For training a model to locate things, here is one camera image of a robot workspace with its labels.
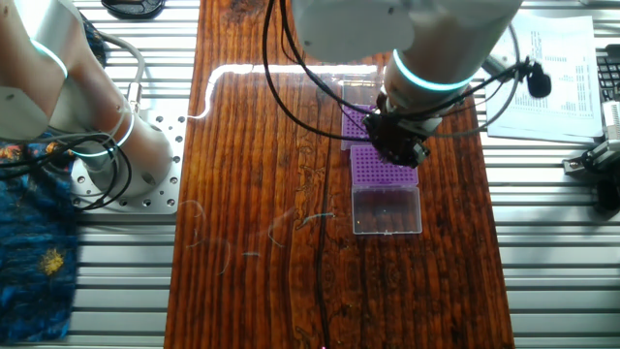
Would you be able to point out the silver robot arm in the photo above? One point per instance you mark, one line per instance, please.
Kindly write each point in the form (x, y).
(436, 48)

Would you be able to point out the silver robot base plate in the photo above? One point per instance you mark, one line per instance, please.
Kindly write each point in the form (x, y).
(167, 201)

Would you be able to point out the brown wooden board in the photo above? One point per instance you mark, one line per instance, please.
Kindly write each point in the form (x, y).
(252, 194)

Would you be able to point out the purple pipette tip box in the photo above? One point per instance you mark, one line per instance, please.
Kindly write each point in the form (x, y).
(356, 126)
(382, 177)

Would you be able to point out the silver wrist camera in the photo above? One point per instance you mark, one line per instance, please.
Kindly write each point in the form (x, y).
(499, 63)

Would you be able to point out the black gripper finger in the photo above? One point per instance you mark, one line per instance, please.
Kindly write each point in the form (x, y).
(416, 156)
(393, 156)

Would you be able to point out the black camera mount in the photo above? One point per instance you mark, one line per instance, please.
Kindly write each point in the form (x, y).
(609, 196)

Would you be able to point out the white ribbed block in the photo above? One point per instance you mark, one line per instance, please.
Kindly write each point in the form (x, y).
(612, 121)

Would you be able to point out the black keyboard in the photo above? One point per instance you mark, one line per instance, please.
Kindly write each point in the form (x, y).
(611, 77)

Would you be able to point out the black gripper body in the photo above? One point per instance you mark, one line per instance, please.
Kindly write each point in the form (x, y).
(392, 138)

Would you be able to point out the blue starry patterned cloth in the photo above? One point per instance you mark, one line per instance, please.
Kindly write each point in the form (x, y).
(34, 271)

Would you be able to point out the printed white paper sheet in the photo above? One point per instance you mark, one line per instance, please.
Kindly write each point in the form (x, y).
(557, 121)

